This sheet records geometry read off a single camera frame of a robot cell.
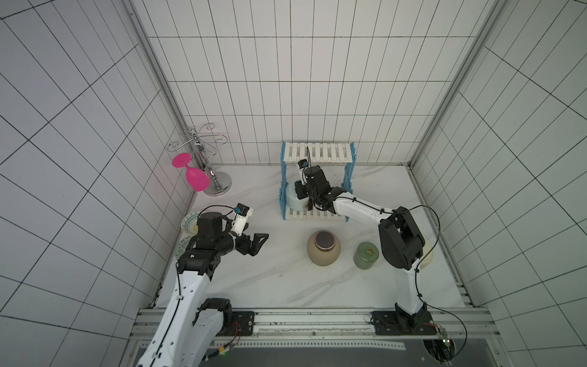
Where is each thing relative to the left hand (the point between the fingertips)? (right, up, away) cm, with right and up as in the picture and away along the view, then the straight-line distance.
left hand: (254, 234), depth 76 cm
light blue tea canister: (+13, +11, +16) cm, 23 cm away
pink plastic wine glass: (-26, +19, +16) cm, 36 cm away
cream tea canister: (+47, +2, -21) cm, 52 cm away
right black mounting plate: (+44, -24, -10) cm, 51 cm away
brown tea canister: (+24, -4, 0) cm, 24 cm away
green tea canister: (+40, -8, +4) cm, 41 cm away
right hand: (+12, +18, +17) cm, 27 cm away
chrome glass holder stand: (-24, +18, +35) cm, 46 cm away
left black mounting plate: (-4, -28, -4) cm, 29 cm away
